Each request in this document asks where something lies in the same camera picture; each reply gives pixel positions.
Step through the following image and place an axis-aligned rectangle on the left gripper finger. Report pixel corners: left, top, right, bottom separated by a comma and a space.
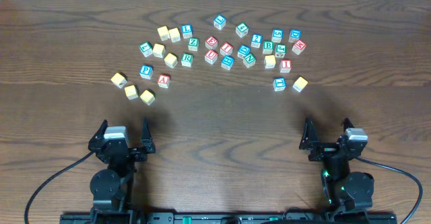
140, 118, 152, 147
90, 120, 108, 142

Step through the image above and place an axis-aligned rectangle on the red A block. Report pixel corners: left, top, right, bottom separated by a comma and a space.
158, 74, 171, 89

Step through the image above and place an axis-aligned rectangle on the red i block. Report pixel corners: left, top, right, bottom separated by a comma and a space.
220, 42, 234, 56
279, 59, 292, 73

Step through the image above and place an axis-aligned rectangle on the blue 2 block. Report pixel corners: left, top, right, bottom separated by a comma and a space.
251, 34, 263, 48

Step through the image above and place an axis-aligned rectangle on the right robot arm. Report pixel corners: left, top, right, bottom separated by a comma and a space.
299, 117, 374, 223

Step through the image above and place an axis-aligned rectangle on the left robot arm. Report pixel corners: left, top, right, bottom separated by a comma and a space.
88, 120, 156, 224

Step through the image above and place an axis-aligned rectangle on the yellow block lower right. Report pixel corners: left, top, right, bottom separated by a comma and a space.
139, 89, 156, 106

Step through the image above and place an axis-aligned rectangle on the yellow block lower middle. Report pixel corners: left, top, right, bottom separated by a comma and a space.
124, 85, 139, 100

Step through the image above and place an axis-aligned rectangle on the yellow block far right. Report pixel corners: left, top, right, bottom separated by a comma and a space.
292, 76, 308, 93

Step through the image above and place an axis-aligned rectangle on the yellow block far left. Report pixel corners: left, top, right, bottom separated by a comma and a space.
110, 73, 127, 89

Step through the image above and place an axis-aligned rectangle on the blue T block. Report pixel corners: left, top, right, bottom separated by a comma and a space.
273, 77, 286, 91

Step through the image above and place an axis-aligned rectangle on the blue P block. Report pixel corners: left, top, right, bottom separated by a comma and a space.
139, 65, 154, 79

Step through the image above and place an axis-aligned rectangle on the yellow block beside R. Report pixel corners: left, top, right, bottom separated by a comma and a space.
164, 53, 178, 68

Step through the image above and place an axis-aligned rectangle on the green R block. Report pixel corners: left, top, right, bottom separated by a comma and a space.
181, 53, 193, 67

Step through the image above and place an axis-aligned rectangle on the yellow block beside L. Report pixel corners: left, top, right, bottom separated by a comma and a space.
153, 43, 166, 58

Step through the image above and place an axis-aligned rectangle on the yellow block near I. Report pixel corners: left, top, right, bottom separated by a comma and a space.
264, 54, 276, 69

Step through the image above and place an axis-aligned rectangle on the green L block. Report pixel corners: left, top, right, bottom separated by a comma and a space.
139, 42, 153, 57

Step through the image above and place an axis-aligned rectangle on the green J block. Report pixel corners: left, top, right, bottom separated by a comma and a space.
274, 44, 286, 58

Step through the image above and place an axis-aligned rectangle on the green N block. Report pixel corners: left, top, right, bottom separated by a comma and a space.
243, 53, 256, 68

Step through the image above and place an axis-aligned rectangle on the green B block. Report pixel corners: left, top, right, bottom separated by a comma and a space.
263, 41, 273, 54

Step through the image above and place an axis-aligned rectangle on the green Z block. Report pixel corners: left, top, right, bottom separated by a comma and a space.
188, 37, 199, 51

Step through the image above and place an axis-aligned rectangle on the red U block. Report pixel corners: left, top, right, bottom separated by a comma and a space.
204, 49, 218, 65

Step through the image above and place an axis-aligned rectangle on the blue D block right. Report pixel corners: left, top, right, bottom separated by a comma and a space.
288, 29, 302, 43

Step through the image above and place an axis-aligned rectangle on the blue d block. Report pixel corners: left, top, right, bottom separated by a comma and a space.
288, 29, 302, 43
237, 44, 251, 59

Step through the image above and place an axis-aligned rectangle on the yellow block top left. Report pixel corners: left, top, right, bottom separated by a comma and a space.
157, 26, 170, 41

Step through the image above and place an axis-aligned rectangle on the blue D block centre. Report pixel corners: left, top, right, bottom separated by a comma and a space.
237, 44, 251, 59

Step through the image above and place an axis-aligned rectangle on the blue H block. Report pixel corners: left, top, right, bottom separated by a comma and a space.
221, 55, 234, 70

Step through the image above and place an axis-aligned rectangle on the blue L block left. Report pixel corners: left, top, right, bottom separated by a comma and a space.
181, 24, 193, 39

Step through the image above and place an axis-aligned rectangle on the red E block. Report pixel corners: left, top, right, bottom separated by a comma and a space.
205, 36, 218, 50

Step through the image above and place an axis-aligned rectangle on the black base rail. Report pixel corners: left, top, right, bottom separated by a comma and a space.
59, 210, 397, 224

